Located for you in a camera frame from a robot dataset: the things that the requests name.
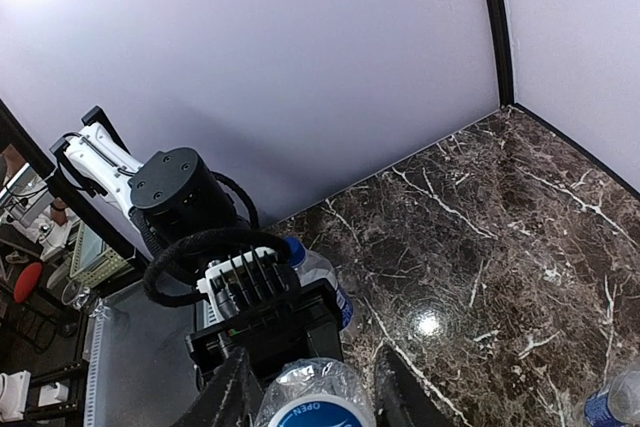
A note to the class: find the white slotted cable duct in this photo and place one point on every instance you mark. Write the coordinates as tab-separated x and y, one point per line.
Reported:
99	350

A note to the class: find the green slotted basket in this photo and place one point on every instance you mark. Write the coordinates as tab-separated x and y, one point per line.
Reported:
91	252

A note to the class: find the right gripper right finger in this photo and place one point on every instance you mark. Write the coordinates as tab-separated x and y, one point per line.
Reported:
399	398

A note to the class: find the right black frame post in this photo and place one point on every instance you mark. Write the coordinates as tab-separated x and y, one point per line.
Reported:
502	50

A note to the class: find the red round stool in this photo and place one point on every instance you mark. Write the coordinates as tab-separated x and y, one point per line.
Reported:
27	282

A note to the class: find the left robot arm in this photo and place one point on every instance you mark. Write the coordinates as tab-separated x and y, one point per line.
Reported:
202	230

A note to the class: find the clear plastic bottle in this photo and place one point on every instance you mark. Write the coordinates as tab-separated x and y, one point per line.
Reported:
313	376

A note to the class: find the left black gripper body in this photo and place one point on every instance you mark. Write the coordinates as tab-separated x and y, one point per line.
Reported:
301	324

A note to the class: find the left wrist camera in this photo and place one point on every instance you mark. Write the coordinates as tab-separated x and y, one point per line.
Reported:
246	284

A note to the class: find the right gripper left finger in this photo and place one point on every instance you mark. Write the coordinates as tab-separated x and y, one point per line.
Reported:
231	398

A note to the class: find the blue label water bottle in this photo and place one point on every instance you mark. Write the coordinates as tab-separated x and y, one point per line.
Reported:
616	404

